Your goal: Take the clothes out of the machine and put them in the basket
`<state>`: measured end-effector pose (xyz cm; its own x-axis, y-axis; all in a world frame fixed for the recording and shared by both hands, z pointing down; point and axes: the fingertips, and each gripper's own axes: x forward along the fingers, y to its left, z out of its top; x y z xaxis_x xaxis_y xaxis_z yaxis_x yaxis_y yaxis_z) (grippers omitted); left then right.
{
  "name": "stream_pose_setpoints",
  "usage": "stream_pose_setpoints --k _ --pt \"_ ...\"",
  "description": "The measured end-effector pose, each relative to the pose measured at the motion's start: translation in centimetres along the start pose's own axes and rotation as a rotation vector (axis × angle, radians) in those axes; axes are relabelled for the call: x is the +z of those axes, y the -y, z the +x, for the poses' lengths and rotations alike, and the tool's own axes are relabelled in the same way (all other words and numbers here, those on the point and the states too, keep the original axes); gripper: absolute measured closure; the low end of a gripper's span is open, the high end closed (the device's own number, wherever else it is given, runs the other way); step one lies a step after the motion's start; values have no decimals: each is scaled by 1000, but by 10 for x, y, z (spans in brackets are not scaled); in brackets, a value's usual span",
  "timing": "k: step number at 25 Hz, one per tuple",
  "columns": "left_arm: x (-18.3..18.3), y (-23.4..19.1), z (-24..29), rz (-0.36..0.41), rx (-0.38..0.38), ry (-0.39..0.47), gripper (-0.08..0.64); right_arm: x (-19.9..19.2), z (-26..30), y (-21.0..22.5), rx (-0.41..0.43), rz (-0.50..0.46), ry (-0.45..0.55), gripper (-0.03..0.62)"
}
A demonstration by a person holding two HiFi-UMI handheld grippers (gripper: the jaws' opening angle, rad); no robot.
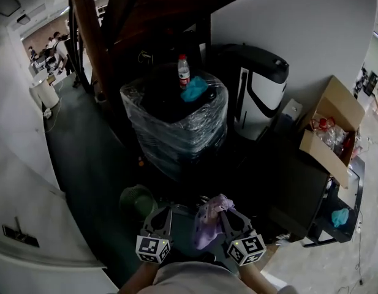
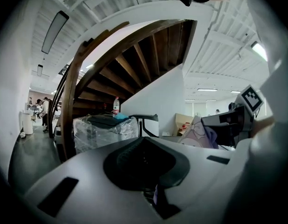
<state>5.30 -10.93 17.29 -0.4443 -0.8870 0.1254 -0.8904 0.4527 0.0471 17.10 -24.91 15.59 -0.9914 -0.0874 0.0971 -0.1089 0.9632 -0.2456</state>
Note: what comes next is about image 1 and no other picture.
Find large open cardboard box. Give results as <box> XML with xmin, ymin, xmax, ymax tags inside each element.
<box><xmin>298</xmin><ymin>75</ymin><xmax>366</xmax><ymax>190</ymax></box>

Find white sink basin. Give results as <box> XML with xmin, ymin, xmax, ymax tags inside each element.
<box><xmin>336</xmin><ymin>166</ymin><xmax>361</xmax><ymax>210</ymax></box>

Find black washing machine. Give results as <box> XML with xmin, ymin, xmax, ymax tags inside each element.
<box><xmin>164</xmin><ymin>129</ymin><xmax>331</xmax><ymax>248</ymax></box>

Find person's right forearm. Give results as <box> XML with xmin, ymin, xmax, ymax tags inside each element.
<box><xmin>236</xmin><ymin>263</ymin><xmax>281</xmax><ymax>294</ymax></box>

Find brown wooden staircase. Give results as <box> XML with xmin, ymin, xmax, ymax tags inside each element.
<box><xmin>67</xmin><ymin>0</ymin><xmax>288</xmax><ymax>110</ymax></box>

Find black table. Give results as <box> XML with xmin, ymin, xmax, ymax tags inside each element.
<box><xmin>301</xmin><ymin>156</ymin><xmax>366</xmax><ymax>248</ymax></box>

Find clear bottle with red label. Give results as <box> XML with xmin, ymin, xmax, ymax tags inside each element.
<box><xmin>176</xmin><ymin>53</ymin><xmax>191</xmax><ymax>91</ymax></box>

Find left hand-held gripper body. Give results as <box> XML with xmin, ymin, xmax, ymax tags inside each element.
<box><xmin>135</xmin><ymin>228</ymin><xmax>173</xmax><ymax>265</ymax></box>

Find black and white tower appliance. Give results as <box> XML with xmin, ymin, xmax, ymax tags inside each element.
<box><xmin>212</xmin><ymin>42</ymin><xmax>290</xmax><ymax>143</ymax></box>

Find black metal door latch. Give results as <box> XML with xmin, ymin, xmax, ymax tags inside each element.
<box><xmin>1</xmin><ymin>215</ymin><xmax>40</xmax><ymax>249</ymax></box>

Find plastic-wrapped black appliance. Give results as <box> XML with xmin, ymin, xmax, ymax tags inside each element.
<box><xmin>119</xmin><ymin>62</ymin><xmax>230</xmax><ymax>184</ymax></box>

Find yellow cable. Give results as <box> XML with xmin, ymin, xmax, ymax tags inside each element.
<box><xmin>137</xmin><ymin>50</ymin><xmax>153</xmax><ymax>66</ymax></box>

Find black glass-door fridge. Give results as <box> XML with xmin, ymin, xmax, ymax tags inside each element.
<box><xmin>363</xmin><ymin>70</ymin><xmax>378</xmax><ymax>98</ymax></box>

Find white floor cable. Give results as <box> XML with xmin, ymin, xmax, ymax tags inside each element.
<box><xmin>43</xmin><ymin>78</ymin><xmax>64</xmax><ymax>135</ymax></box>

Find purple clothes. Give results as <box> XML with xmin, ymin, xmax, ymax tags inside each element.
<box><xmin>192</xmin><ymin>193</ymin><xmax>238</xmax><ymax>251</ymax></box>

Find black floor cable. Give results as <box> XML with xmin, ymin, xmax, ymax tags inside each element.
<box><xmin>353</xmin><ymin>209</ymin><xmax>366</xmax><ymax>288</ymax></box>

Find turquoise cloth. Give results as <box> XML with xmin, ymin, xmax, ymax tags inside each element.
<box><xmin>180</xmin><ymin>75</ymin><xmax>210</xmax><ymax>104</ymax></box>
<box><xmin>330</xmin><ymin>207</ymin><xmax>350</xmax><ymax>229</ymax></box>

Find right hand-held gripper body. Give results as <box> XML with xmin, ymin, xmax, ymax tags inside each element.
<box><xmin>226</xmin><ymin>228</ymin><xmax>267</xmax><ymax>267</ymax></box>

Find small white box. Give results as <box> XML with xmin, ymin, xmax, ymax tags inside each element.
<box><xmin>279</xmin><ymin>97</ymin><xmax>304</xmax><ymax>126</ymax></box>

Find dark green laundry basket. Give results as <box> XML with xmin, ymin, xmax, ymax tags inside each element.
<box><xmin>119</xmin><ymin>184</ymin><xmax>159</xmax><ymax>224</ymax></box>

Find white cylindrical bin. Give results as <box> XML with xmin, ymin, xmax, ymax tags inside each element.
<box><xmin>29</xmin><ymin>71</ymin><xmax>61</xmax><ymax>110</ymax></box>

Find person's left forearm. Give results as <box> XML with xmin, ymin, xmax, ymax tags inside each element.
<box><xmin>117</xmin><ymin>261</ymin><xmax>161</xmax><ymax>294</ymax></box>

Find person's white shirt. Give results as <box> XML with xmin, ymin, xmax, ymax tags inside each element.
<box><xmin>116</xmin><ymin>260</ymin><xmax>297</xmax><ymax>294</ymax></box>

